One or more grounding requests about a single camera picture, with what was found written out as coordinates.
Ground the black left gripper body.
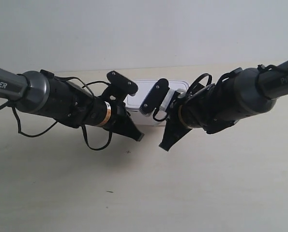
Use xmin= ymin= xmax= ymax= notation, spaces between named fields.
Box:
xmin=85 ymin=87 xmax=132 ymax=132

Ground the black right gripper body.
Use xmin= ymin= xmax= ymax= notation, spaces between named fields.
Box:
xmin=165 ymin=83 xmax=216 ymax=130

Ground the white lidded plastic container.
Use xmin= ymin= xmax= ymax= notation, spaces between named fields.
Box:
xmin=124 ymin=80 xmax=189 ymax=127

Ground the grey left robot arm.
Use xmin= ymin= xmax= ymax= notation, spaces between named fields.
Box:
xmin=0 ymin=68 xmax=144 ymax=142

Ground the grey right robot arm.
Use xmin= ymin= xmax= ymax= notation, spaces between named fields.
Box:
xmin=159 ymin=60 xmax=288 ymax=151

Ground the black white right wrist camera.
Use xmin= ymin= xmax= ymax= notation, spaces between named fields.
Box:
xmin=139 ymin=78 xmax=181 ymax=122

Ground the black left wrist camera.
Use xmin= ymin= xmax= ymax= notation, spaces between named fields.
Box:
xmin=106 ymin=71 xmax=138 ymax=96

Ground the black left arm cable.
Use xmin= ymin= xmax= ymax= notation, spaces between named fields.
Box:
xmin=0 ymin=76 xmax=115 ymax=151

